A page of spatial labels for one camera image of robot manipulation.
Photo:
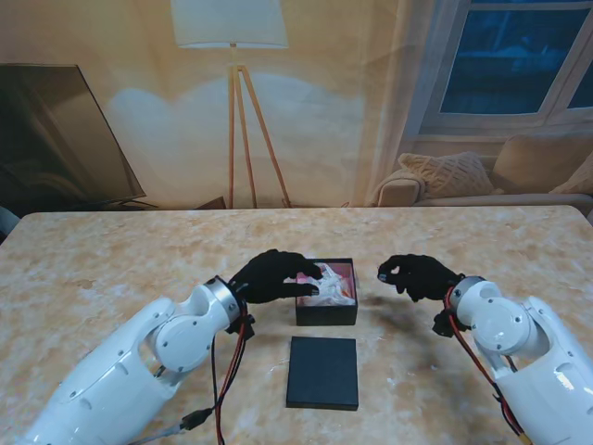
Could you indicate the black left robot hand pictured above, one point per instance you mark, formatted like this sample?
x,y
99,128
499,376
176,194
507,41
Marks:
x,y
268,280

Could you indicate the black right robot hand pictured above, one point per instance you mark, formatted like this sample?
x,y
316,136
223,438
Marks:
x,y
421,278

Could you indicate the white plastic bag orange logo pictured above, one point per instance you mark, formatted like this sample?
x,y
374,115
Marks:
x,y
336,287

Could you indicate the black gift box lid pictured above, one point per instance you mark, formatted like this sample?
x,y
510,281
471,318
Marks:
x,y
322,373

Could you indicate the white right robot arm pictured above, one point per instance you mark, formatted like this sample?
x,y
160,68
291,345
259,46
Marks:
x,y
533,361

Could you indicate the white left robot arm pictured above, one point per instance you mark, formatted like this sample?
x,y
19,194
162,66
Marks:
x,y
129,371

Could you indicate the black gift box pink inside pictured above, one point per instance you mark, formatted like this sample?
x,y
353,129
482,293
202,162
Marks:
x,y
326,317

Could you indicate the beige knitted cushion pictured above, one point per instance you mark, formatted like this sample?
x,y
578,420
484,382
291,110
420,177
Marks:
x,y
449,174
579,183

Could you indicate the beige sofa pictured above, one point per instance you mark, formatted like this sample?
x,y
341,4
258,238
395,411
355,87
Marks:
x,y
509,200

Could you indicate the plain tan cushion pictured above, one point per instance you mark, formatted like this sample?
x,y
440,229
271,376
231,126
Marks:
x,y
533,157

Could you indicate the white framed window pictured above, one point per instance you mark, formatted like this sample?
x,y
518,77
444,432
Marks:
x,y
500,60

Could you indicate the white shade tripod floor lamp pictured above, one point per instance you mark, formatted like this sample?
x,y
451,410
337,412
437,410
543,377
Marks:
x,y
229,23

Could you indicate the dark flat television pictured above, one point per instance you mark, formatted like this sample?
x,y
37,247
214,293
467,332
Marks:
x,y
46,139

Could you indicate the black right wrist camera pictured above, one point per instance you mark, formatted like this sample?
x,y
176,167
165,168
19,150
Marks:
x,y
445,324

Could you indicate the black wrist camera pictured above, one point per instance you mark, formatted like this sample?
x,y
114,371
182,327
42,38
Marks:
x,y
445,324
243,326

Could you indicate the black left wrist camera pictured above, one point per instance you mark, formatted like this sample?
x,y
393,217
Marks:
x,y
243,326

